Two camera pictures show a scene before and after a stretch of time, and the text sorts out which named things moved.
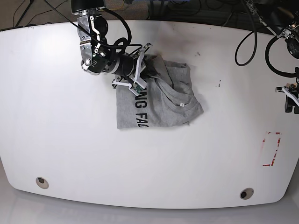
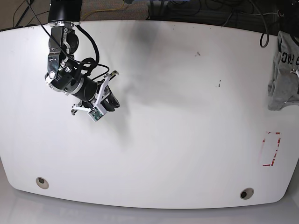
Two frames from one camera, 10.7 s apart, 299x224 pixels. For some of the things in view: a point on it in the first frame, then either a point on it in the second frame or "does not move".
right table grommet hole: x=246 y=193 does not move
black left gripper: x=151 y=69 to x=99 y=84
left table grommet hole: x=42 y=183 does not move
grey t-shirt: x=168 y=99 to x=283 y=87
